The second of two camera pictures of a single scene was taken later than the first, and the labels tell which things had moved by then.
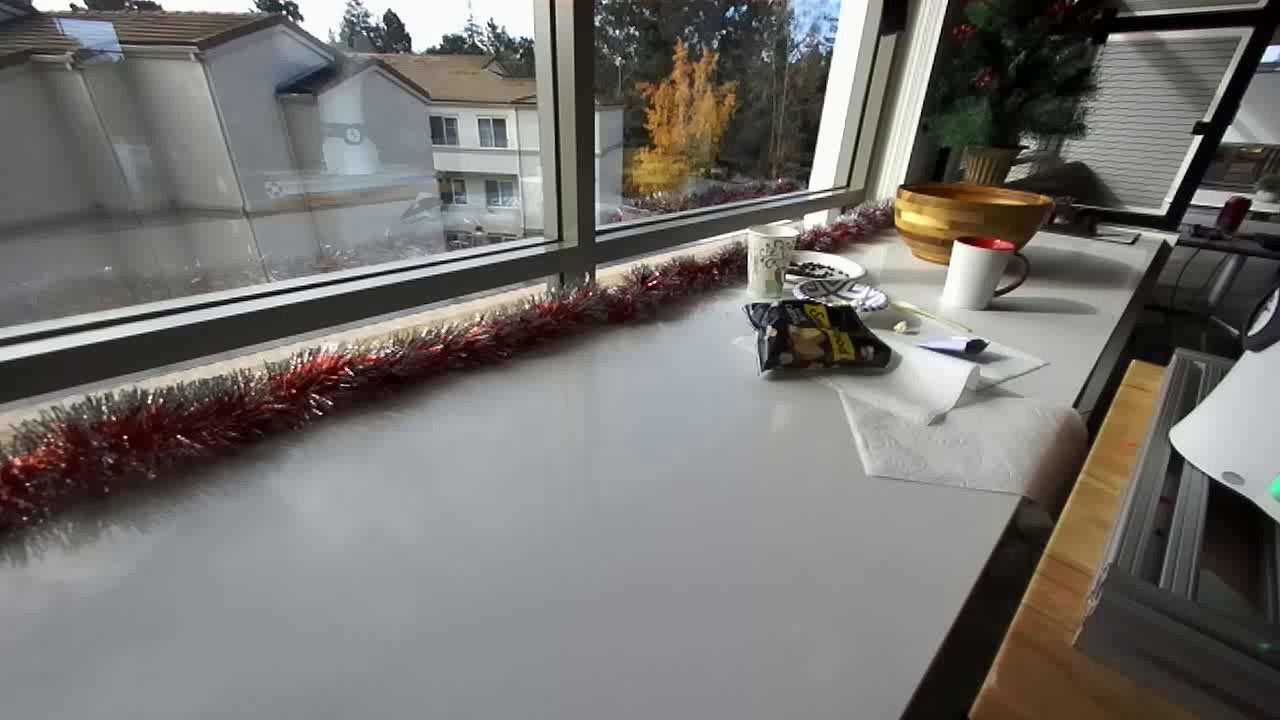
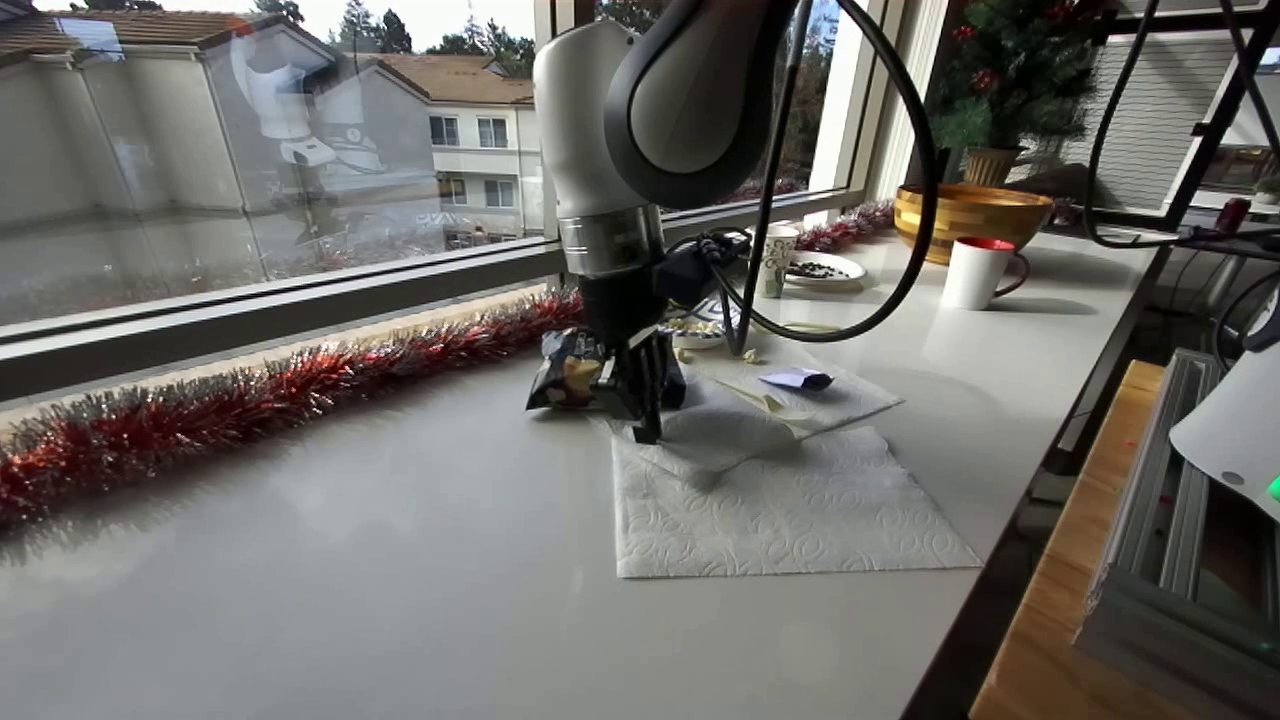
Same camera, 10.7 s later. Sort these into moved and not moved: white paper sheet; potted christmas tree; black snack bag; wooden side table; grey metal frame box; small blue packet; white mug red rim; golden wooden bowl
Moved: black snack bag; small blue packet
Not moved: grey metal frame box; potted christmas tree; white mug red rim; golden wooden bowl; wooden side table; white paper sheet
